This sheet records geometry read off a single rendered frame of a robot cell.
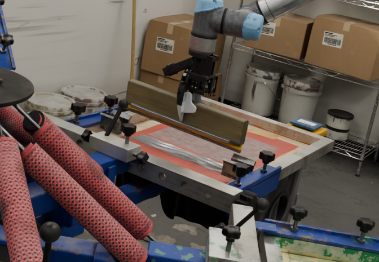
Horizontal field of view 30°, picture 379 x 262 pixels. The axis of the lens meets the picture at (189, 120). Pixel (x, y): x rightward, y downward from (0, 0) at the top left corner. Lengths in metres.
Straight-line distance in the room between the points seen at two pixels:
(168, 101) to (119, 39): 3.17
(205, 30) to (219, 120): 0.26
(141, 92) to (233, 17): 0.38
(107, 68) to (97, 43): 0.26
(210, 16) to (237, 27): 0.08
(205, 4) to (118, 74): 3.41
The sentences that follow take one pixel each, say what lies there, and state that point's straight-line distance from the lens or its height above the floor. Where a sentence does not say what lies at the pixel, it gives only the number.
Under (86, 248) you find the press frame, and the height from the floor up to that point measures 1.02.
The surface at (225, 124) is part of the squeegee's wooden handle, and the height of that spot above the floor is 1.11.
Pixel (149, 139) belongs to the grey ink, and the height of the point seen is 0.96.
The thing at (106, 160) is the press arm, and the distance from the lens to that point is 1.78.
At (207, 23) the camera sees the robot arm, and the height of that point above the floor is 1.38.
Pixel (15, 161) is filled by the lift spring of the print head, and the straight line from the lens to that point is 1.21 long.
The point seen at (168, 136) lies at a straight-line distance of 2.30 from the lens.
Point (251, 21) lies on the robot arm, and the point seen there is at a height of 1.41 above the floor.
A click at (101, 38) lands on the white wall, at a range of 5.06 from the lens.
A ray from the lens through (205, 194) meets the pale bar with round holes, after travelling 1.76.
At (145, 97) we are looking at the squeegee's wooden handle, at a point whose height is 1.11.
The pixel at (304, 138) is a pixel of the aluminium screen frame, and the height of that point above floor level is 0.97.
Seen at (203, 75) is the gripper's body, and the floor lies 1.23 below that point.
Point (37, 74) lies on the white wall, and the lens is 4.64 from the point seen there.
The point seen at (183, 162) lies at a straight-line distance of 2.10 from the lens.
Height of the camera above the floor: 1.69
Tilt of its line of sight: 17 degrees down
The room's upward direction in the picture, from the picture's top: 10 degrees clockwise
